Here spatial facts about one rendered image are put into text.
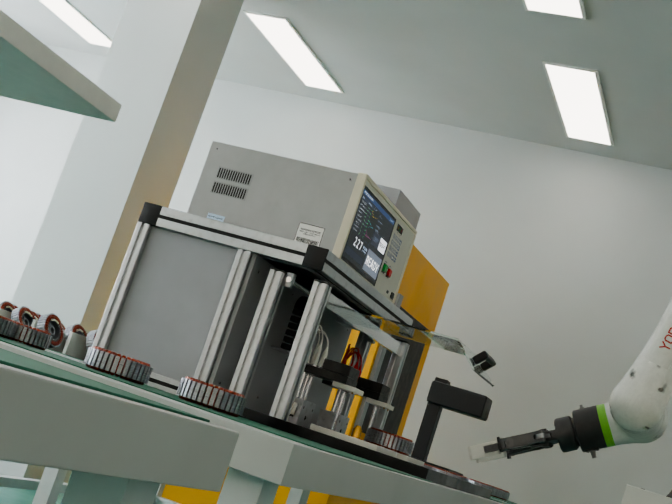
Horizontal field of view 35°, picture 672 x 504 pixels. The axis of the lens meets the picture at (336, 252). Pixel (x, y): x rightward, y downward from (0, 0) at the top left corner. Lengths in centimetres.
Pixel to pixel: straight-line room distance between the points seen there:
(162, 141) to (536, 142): 299
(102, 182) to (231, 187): 399
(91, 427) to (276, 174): 171
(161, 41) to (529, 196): 300
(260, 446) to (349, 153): 722
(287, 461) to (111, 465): 54
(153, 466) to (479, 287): 710
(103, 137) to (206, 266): 429
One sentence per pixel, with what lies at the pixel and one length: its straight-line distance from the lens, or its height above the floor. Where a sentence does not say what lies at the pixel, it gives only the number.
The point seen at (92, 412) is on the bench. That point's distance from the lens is 68.
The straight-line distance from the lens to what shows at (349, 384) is 225.
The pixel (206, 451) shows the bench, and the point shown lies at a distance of 83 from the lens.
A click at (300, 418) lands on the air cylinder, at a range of 226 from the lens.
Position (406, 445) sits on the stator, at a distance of 244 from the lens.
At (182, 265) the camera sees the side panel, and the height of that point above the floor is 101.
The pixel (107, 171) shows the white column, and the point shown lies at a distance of 636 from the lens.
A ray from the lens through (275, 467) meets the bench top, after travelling 124.
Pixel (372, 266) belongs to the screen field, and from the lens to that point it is 244.
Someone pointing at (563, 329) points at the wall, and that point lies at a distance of 765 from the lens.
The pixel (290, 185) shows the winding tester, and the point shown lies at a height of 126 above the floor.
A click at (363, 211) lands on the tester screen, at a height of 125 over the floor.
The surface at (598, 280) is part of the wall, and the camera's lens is 771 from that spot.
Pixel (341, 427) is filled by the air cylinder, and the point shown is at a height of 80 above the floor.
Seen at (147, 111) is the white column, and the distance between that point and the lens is 638.
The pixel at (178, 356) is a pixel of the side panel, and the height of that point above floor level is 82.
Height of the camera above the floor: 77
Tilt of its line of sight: 10 degrees up
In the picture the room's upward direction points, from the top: 19 degrees clockwise
